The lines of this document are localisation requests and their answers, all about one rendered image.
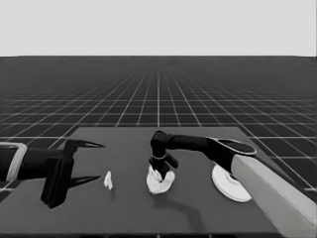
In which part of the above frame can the white round pinned carrier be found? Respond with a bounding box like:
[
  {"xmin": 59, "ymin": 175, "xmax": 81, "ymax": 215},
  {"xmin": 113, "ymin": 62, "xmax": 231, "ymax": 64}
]
[{"xmin": 146, "ymin": 165, "xmax": 176, "ymax": 195}]

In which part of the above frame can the large thick white disc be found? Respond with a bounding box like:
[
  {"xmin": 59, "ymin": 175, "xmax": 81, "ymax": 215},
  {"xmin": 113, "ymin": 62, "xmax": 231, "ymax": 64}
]
[{"xmin": 211, "ymin": 164, "xmax": 253, "ymax": 203}]

